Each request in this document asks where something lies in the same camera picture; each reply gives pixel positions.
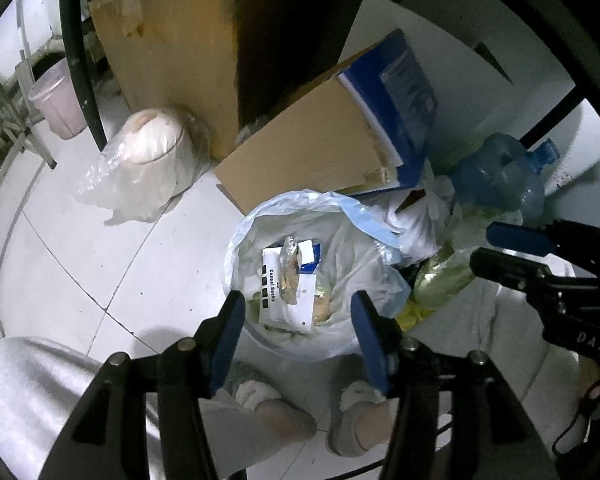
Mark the person's right leg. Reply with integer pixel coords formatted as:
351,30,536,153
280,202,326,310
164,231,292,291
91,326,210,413
350,280,596,466

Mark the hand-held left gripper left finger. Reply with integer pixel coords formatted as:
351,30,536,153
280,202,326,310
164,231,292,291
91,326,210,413
40,290,247,480

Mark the trash bin with clear liner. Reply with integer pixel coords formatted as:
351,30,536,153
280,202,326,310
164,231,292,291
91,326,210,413
223,189,412,356

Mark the black table brace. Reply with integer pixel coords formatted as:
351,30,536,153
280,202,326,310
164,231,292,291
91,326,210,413
520,87,583,146

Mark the yellow-green plastic bag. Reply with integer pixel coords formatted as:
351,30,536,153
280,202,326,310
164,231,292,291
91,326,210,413
395,247,481,331

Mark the white pot in plastic bag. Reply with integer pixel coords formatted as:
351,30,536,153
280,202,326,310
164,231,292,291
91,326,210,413
75,107,213,223

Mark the blue plastic water jug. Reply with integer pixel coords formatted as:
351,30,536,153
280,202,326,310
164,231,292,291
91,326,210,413
447,132,561,226

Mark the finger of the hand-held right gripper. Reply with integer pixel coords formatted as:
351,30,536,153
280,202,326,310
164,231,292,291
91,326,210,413
470,247,581,318
486,219,600,281

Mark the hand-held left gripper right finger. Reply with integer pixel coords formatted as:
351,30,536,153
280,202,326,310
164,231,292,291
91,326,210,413
351,290,556,480

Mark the blue printed box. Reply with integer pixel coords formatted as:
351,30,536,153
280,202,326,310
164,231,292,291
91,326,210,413
336,27,438,193

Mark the pink plastic bin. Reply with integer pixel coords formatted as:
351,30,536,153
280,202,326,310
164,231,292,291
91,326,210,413
27,57,88,141

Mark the brown foil snack packet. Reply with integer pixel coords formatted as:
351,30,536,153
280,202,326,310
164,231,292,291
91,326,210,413
311,296,340,326

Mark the grey fuzzy slipper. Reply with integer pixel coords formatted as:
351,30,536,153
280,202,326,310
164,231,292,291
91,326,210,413
327,380,388,458
230,362,301,413

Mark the large brown cardboard box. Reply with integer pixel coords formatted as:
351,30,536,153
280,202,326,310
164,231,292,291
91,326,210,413
87,0,366,161

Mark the white sock package card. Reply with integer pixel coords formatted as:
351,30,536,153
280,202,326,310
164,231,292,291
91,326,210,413
259,240,323,333

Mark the black table leg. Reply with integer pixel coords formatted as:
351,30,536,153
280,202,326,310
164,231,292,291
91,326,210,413
59,0,108,147

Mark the clear snack wrapper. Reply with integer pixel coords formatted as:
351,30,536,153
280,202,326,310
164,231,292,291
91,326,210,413
279,236,308,306

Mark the flat brown cardboard sheet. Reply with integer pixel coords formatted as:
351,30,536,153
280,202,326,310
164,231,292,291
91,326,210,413
214,77,403,213

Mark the white plastic bag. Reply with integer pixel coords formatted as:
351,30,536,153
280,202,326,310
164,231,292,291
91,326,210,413
380,160,456,261

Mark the person's right hand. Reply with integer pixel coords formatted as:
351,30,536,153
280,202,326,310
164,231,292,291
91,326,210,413
575,352,600,418

